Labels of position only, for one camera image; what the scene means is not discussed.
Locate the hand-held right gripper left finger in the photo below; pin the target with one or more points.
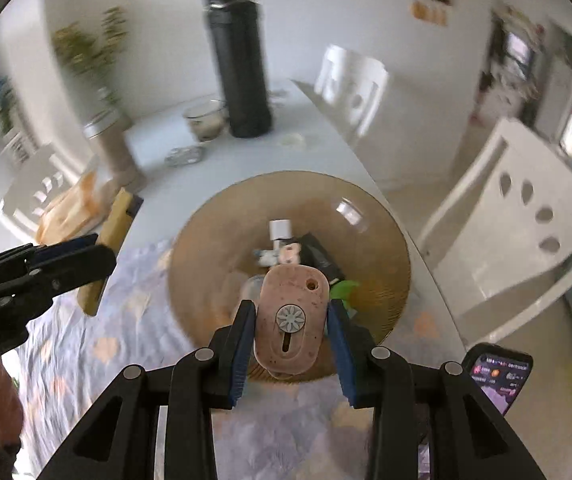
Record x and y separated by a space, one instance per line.
243 345

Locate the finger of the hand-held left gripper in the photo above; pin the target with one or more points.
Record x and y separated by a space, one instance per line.
60 247
75 270

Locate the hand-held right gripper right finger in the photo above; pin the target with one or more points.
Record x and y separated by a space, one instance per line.
341 350

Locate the yellow sponge block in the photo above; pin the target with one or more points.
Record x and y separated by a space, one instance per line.
113 240

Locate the brown glass plate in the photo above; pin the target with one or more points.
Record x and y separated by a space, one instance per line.
215 240

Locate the green plastic item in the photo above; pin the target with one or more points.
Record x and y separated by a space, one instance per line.
343 292

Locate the white chair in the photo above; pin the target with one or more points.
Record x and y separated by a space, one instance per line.
491 260
30 185
351 90

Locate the printed tablecloth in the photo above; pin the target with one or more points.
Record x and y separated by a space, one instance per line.
115 360

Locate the beige canister with metal lid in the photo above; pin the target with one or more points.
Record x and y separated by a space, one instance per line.
113 150

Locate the white charger plug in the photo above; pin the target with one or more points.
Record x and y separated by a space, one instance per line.
281 230

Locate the clear glass ashtray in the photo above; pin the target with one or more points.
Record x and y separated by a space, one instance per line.
184 156

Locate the black smartphone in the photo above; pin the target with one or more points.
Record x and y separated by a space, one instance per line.
496 375

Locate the clear glass bowl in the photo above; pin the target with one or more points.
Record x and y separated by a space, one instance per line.
205 122

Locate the green potted plant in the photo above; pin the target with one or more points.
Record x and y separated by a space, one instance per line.
90 55

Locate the black thermos bottle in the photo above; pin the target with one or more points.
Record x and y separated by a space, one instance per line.
241 60

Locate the cluttered shelf unit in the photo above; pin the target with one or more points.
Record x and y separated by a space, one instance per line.
513 65

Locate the orange wall sticker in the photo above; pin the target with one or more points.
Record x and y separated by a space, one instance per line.
430 12

